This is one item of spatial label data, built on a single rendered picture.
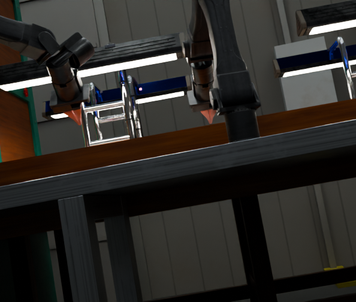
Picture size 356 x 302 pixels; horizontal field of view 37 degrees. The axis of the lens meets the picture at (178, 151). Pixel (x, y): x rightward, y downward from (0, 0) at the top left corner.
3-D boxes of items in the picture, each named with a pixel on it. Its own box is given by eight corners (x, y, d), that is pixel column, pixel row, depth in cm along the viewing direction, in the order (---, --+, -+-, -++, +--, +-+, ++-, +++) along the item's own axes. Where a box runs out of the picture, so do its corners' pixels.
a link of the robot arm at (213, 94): (208, 90, 110) (211, 84, 104) (249, 84, 110) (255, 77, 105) (213, 120, 109) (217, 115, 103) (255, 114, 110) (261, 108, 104)
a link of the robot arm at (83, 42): (85, 61, 141) (54, 24, 138) (99, 50, 134) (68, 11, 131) (56, 86, 135) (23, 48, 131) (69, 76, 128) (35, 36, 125)
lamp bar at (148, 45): (187, 50, 160) (183, 27, 161) (-15, 87, 162) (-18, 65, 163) (188, 57, 168) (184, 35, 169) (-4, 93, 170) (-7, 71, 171)
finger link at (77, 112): (63, 118, 146) (53, 91, 140) (89, 114, 146) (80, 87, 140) (62, 135, 142) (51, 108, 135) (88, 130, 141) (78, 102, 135)
